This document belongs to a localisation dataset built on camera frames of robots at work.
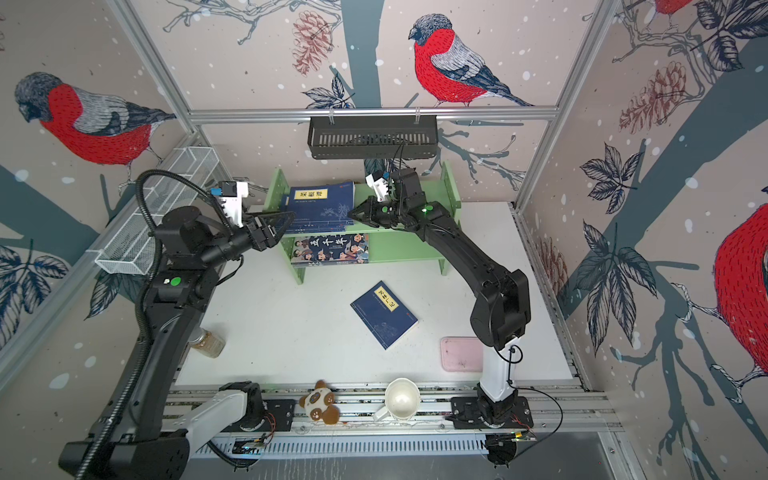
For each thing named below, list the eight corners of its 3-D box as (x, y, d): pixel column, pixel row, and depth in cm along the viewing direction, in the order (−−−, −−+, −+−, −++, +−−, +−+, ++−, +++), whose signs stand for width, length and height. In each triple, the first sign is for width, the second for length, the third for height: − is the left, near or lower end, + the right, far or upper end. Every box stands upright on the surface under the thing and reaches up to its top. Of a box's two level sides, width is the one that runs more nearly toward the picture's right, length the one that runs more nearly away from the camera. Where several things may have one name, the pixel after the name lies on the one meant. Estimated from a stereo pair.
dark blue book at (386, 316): (386, 350, 86) (385, 347, 85) (350, 305, 95) (349, 302, 94) (418, 322, 92) (418, 320, 90) (381, 283, 101) (381, 280, 99)
